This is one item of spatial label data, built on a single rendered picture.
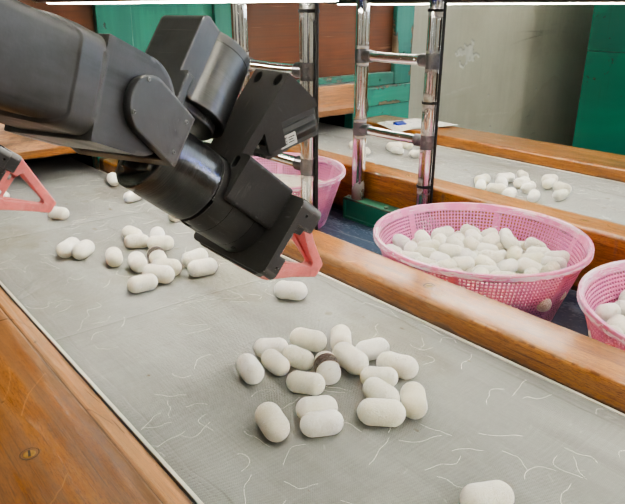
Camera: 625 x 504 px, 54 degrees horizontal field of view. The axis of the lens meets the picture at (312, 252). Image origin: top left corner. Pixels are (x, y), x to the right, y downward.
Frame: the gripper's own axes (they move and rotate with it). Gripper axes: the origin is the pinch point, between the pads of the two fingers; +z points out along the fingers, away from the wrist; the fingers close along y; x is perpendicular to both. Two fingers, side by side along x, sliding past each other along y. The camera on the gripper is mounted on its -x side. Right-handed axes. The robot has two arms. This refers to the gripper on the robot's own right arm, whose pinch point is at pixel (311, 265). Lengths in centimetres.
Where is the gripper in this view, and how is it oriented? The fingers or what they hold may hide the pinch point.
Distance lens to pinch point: 55.3
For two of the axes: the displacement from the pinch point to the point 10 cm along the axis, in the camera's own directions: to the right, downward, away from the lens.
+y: -6.5, -2.9, 7.1
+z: 5.8, 4.2, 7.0
